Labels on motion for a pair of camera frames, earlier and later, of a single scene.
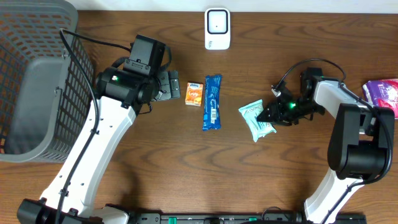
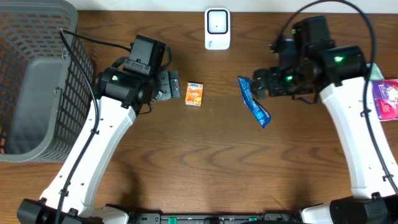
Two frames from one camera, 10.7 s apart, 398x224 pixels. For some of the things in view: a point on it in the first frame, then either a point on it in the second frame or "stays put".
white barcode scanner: (217, 28) stays put
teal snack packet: (258, 129) to (375, 74)
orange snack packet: (194, 93) stays put
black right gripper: (277, 114) to (275, 85)
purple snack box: (382, 93) stays put
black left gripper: (165, 85) stays put
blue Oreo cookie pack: (212, 101) to (261, 114)
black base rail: (267, 217) stays put
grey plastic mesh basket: (45, 98) stays put
